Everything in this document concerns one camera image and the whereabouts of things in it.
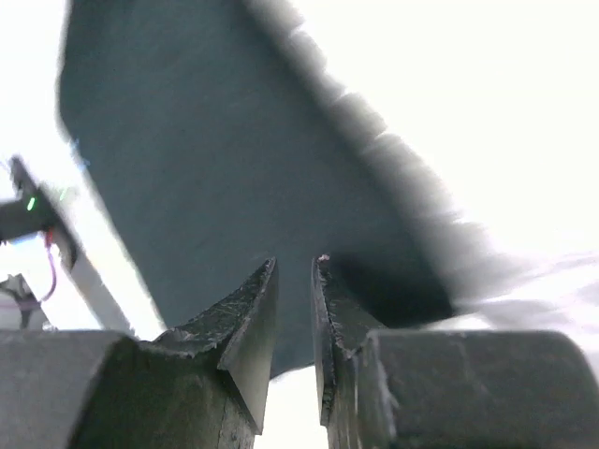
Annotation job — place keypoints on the black t shirt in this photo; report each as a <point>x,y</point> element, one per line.
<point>216,140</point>

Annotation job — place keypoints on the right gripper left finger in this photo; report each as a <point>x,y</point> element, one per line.
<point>199,385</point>

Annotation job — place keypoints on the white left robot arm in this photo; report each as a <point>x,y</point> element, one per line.
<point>32,212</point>

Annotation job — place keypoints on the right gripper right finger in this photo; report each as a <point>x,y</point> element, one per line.
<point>398,388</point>

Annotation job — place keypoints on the aluminium frame rail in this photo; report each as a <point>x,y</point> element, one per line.
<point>96,294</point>

